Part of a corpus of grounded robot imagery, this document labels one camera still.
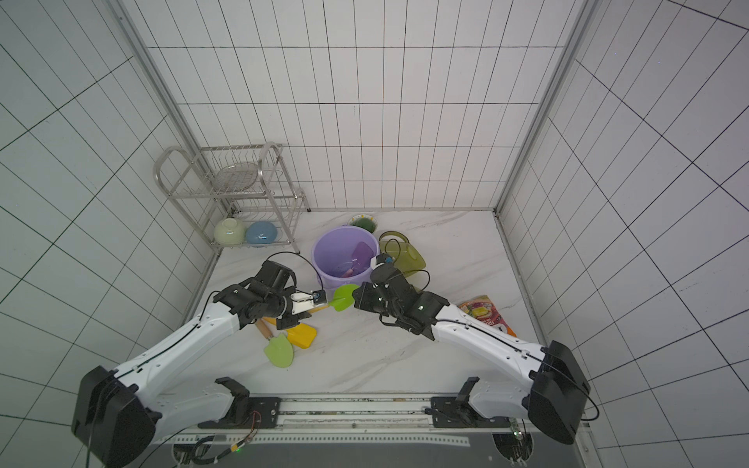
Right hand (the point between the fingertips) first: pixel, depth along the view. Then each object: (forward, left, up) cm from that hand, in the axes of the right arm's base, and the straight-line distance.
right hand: (340, 299), depth 74 cm
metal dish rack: (+49, +53, -11) cm, 73 cm away
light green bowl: (+28, +45, -8) cm, 54 cm away
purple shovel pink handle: (+21, -2, -10) cm, 24 cm away
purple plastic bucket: (+22, +4, -11) cm, 25 cm away
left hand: (0, +13, -8) cm, 15 cm away
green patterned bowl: (+40, -1, -13) cm, 43 cm away
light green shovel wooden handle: (-8, +20, -18) cm, 28 cm away
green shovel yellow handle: (+1, 0, -3) cm, 3 cm away
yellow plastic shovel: (-4, +13, -17) cm, 22 cm away
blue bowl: (+30, +35, -10) cm, 47 cm away
